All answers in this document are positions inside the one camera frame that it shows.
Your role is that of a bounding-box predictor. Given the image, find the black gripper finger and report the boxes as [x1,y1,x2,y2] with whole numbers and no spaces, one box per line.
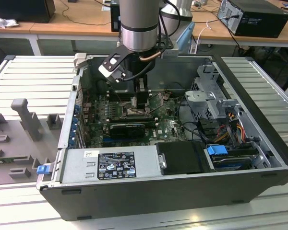
[135,89,149,109]

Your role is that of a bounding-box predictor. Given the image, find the metal locking lever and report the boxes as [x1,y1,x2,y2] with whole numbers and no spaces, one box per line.
[115,92,125,106]
[149,102,165,114]

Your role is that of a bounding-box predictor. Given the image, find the metal socket cover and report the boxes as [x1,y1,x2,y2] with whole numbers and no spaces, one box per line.
[147,93,164,114]

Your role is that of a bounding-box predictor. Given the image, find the CPU socket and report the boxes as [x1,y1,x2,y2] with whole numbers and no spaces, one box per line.
[121,105,152,118]

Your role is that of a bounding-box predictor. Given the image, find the black RAM slot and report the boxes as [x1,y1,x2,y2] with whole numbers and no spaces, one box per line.
[107,114,159,127]
[109,89,138,101]

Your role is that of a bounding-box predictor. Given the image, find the black graphics card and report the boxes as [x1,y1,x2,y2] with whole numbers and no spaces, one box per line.
[109,123,146,139]

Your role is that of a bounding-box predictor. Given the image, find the green motherboard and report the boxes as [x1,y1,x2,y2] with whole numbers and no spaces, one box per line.
[83,92,197,148]

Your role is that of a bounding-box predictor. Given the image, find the small black box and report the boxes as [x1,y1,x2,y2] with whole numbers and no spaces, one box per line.
[110,0,122,33]

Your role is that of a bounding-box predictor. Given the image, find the grey case latch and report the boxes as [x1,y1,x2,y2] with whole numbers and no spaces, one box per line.
[73,53,87,70]

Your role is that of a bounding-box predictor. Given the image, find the silver drive cage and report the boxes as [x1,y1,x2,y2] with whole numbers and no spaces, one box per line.
[184,64,243,120]

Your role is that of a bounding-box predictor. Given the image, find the pale blue teach pendant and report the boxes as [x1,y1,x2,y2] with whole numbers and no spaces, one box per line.
[176,21,195,55]

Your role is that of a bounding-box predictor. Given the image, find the black plastic shroud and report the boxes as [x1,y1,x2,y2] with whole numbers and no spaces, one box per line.
[156,140,208,175]

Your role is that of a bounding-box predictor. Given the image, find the wooden desk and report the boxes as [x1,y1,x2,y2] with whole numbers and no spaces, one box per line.
[191,0,288,48]
[0,0,125,57]

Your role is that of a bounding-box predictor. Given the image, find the hard disk in blue carrier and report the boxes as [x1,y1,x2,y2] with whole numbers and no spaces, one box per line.
[205,144,253,172]

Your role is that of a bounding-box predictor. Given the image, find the silver power supply unit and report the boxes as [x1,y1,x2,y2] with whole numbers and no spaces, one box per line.
[60,145,163,184]

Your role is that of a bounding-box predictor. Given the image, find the black open PC case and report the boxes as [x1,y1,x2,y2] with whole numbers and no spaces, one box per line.
[36,53,288,222]

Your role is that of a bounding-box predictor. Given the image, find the blue power supply latch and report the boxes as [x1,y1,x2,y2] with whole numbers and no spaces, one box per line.
[36,165,50,175]

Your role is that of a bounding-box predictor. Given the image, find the black computer tower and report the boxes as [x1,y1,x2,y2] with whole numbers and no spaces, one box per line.
[0,0,56,24]

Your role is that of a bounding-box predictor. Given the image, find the crumpled white paper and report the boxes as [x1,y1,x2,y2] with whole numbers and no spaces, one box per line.
[0,13,20,29]

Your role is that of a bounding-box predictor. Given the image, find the grey parts rack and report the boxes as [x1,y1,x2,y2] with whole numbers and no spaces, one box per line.
[0,98,65,186]

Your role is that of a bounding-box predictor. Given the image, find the black desktop computer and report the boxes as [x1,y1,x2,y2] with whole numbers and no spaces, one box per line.
[217,0,288,38]

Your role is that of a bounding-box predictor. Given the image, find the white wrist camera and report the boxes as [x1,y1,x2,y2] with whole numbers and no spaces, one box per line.
[98,55,126,83]

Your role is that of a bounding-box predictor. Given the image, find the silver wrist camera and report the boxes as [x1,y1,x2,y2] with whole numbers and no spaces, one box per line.
[162,49,180,59]

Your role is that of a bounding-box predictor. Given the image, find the white cable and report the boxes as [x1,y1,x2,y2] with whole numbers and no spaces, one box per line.
[189,20,213,53]

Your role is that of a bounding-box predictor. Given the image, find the yellow and red wires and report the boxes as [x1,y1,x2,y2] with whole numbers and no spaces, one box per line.
[215,112,245,144]

